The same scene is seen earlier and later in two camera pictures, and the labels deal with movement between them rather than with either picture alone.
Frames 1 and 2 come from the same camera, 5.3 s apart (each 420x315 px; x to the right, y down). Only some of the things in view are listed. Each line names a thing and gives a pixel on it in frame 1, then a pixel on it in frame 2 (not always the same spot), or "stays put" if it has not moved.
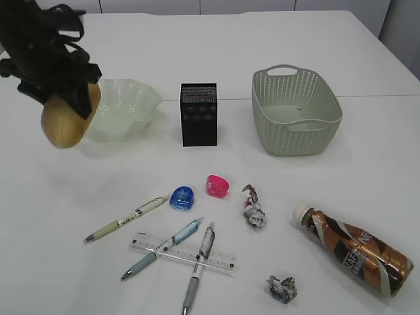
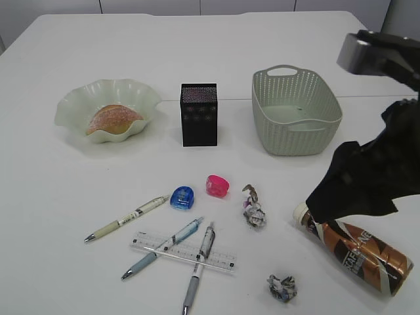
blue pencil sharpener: (182, 198) stays put
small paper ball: (282, 291) stays put
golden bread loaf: (63, 124) -> (115, 119)
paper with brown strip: (253, 210) stays put
